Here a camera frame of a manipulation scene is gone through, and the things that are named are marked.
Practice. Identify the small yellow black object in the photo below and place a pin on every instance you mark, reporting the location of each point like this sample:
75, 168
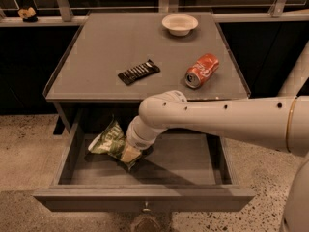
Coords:
28, 14

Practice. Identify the black snack bar wrapper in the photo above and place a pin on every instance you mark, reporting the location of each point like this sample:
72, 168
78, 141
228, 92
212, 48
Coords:
138, 72

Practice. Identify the green jalapeno chip bag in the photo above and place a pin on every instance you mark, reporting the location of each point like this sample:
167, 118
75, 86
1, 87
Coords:
111, 142

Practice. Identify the metal railing frame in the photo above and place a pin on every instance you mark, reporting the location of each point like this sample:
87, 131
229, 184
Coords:
74, 12

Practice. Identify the metal drawer knob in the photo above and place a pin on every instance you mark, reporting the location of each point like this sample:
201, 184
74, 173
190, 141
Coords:
146, 208

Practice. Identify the red cola can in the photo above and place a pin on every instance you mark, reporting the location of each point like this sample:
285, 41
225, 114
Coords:
201, 71

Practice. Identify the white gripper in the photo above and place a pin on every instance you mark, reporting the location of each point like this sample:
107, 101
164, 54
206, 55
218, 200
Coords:
139, 142

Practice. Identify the open grey top drawer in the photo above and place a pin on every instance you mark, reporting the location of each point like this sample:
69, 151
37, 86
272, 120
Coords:
184, 171

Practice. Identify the grey wooden cabinet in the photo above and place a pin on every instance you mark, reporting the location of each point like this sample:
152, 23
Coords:
111, 43

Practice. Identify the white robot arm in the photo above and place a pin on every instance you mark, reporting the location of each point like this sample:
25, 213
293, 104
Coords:
280, 123

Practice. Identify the white paper bowl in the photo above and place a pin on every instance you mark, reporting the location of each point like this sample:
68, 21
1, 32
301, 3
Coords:
179, 24

